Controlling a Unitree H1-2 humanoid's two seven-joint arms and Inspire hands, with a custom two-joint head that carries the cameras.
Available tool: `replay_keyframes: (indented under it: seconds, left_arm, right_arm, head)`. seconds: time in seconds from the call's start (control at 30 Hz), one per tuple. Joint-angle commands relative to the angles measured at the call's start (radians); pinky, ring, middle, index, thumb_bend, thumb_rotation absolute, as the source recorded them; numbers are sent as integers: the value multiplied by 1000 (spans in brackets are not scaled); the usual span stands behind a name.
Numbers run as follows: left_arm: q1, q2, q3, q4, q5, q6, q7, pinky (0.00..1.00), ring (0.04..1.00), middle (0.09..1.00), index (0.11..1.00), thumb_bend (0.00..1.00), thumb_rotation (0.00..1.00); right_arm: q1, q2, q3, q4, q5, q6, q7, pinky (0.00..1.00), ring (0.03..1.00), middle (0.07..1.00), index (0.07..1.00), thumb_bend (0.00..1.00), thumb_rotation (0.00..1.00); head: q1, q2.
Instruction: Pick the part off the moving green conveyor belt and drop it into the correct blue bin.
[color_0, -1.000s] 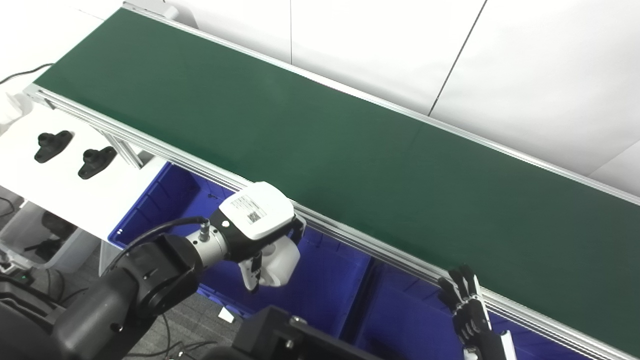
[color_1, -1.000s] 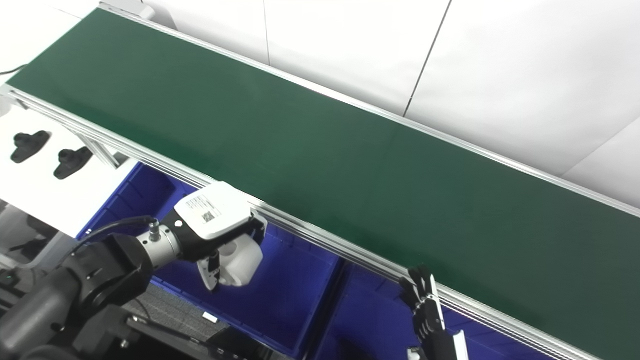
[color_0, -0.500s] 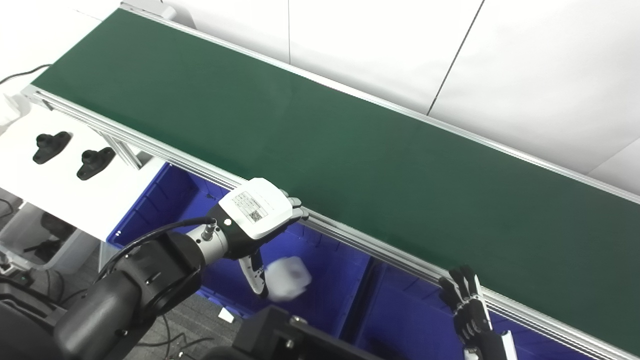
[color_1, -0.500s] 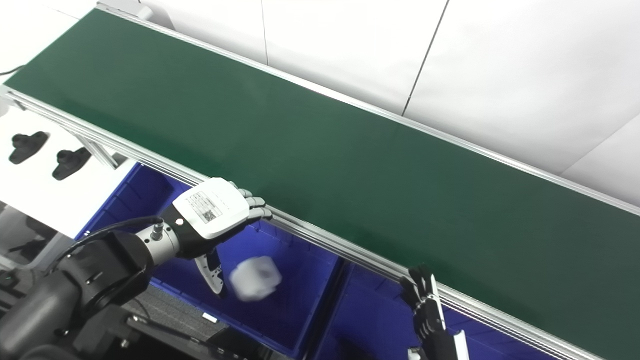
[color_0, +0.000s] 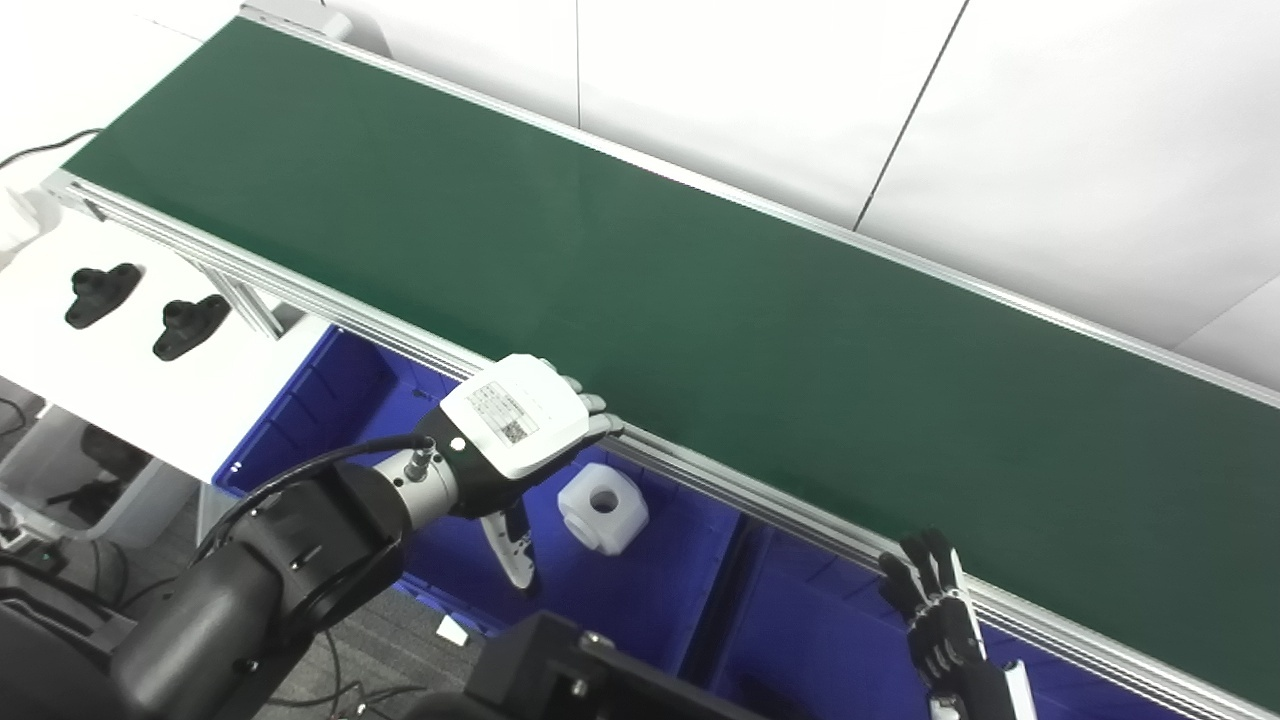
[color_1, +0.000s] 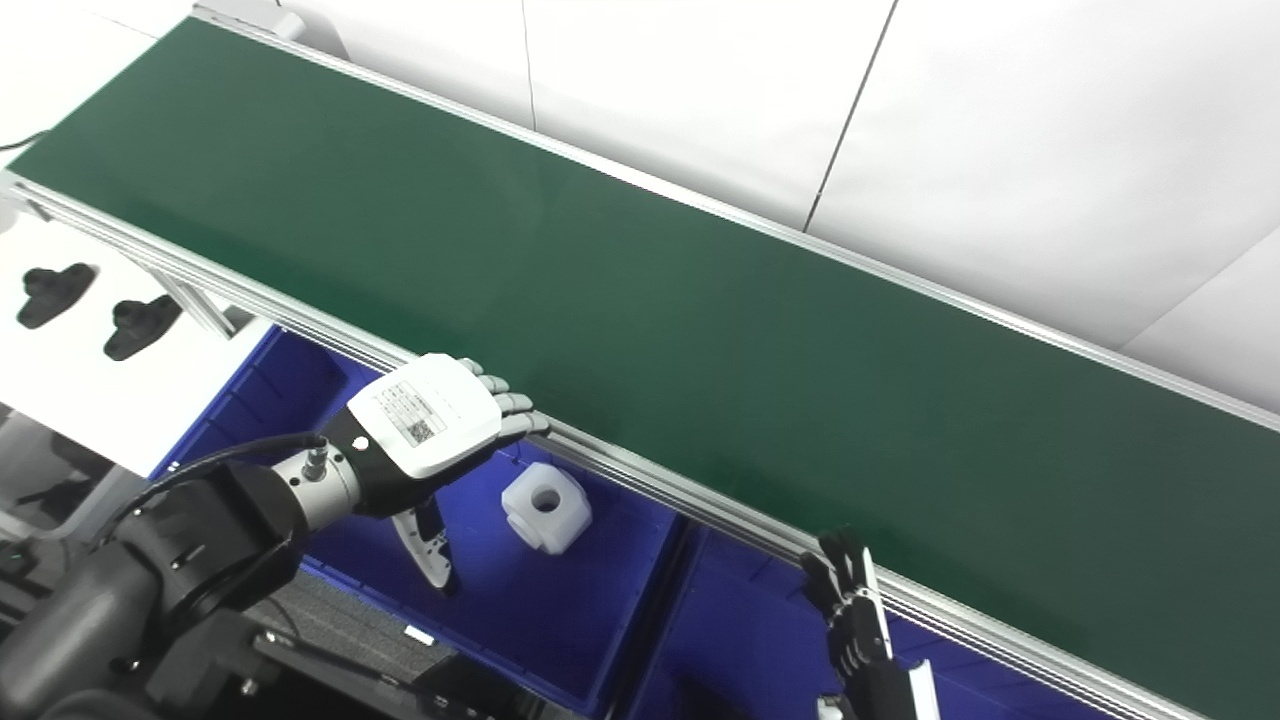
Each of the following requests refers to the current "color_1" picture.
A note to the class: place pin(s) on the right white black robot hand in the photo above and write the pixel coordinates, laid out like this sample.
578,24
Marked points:
865,680

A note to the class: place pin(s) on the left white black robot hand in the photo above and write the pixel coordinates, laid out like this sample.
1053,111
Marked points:
440,410

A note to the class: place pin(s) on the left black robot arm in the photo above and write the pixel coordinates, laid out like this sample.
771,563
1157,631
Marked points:
180,560

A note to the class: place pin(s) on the blue plastic bin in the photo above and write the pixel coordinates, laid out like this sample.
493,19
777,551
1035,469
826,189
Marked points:
740,640
560,610

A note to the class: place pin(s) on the black plastic part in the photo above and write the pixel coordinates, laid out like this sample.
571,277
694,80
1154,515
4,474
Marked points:
140,328
55,293

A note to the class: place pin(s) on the grey conveyor motor housing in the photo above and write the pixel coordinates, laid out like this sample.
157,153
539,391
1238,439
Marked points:
300,25

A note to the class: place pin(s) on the black robot body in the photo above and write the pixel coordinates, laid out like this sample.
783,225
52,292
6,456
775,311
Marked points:
330,660

